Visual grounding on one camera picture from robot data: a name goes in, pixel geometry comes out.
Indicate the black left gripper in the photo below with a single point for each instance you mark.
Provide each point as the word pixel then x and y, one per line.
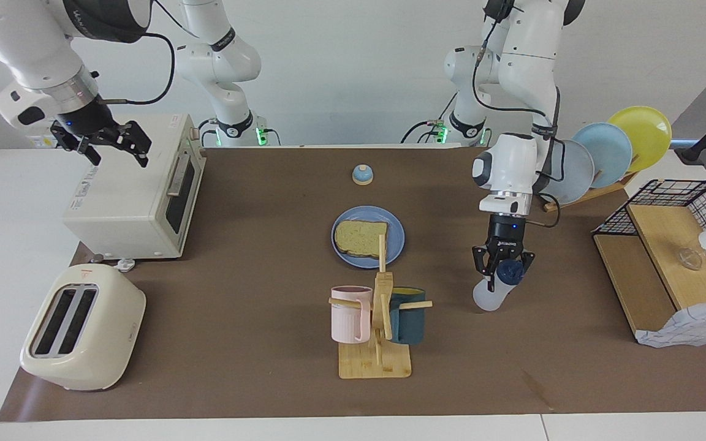
pixel 507 233

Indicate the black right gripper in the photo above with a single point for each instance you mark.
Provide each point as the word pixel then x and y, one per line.
pixel 88 119

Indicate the clear squeeze bottle blue cap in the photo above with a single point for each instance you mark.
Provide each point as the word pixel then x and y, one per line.
pixel 491 300

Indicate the slice of bread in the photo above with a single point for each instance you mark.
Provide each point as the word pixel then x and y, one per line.
pixel 359 239

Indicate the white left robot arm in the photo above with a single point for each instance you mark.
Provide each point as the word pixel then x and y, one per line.
pixel 524 55

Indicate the grey plate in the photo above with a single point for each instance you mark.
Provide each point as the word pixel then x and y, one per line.
pixel 576 177

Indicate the wooden plate rack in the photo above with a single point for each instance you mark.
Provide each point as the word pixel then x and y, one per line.
pixel 598 191

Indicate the light blue plate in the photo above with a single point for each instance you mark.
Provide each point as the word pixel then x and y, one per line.
pixel 610 153

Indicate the blue round plate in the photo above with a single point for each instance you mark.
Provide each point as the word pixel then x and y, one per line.
pixel 353 260

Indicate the yellow plate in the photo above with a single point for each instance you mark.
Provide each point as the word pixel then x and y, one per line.
pixel 641 131

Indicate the cream toaster oven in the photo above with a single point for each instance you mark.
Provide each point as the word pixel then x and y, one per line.
pixel 126 196

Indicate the white power strip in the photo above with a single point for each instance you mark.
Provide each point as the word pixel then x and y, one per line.
pixel 37 142

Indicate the teal mug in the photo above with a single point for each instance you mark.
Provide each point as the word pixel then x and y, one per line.
pixel 411 321

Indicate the wooden mug tree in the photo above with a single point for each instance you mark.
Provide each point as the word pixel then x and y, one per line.
pixel 374 364

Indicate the pink ribbed mug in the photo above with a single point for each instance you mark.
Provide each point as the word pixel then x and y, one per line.
pixel 347 318

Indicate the cream two-slot toaster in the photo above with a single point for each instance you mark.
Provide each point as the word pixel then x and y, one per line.
pixel 114 318

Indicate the brown table mat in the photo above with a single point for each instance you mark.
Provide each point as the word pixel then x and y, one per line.
pixel 255 245

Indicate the small clear glass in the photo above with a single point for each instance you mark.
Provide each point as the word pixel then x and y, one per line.
pixel 691 259

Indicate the white checked cloth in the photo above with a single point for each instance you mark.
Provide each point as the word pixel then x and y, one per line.
pixel 696 324

